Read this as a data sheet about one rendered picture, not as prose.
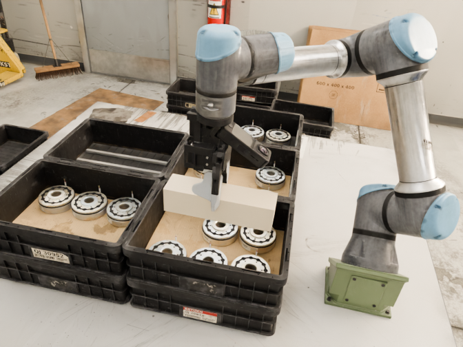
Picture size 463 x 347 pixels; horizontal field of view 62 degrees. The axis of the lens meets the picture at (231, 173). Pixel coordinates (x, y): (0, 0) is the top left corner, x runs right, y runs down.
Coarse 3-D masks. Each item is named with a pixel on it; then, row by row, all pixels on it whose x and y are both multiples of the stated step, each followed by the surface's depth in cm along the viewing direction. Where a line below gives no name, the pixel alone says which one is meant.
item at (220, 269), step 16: (160, 192) 111; (144, 208) 104; (288, 224) 102; (128, 240) 94; (288, 240) 97; (128, 256) 92; (144, 256) 91; (160, 256) 90; (176, 256) 90; (288, 256) 93; (208, 272) 90; (224, 272) 89; (240, 272) 88; (256, 272) 88; (288, 272) 89
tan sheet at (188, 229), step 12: (168, 216) 117; (180, 216) 117; (192, 216) 118; (156, 228) 112; (168, 228) 113; (180, 228) 113; (192, 228) 113; (240, 228) 115; (156, 240) 108; (180, 240) 109; (192, 240) 109; (204, 240) 109; (276, 240) 111; (192, 252) 105; (228, 252) 106; (240, 252) 106; (276, 252) 107; (228, 264) 102; (276, 264) 104
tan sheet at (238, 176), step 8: (232, 168) 141; (240, 168) 141; (192, 176) 135; (232, 176) 137; (240, 176) 137; (248, 176) 137; (288, 176) 139; (232, 184) 133; (240, 184) 133; (248, 184) 133; (288, 184) 135; (280, 192) 131; (288, 192) 131
